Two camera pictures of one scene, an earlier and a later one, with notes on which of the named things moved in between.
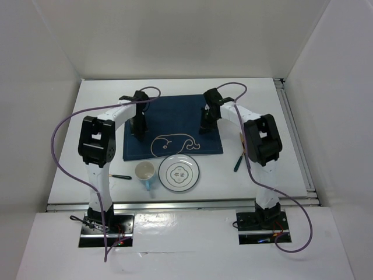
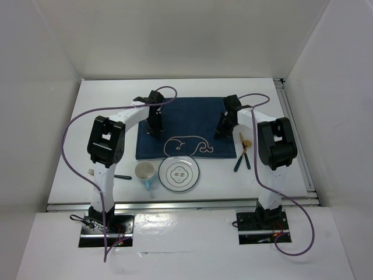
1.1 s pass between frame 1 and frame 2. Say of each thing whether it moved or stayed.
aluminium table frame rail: stayed
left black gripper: moved
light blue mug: stayed
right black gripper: moved
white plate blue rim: stayed
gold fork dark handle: stayed
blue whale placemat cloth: moved
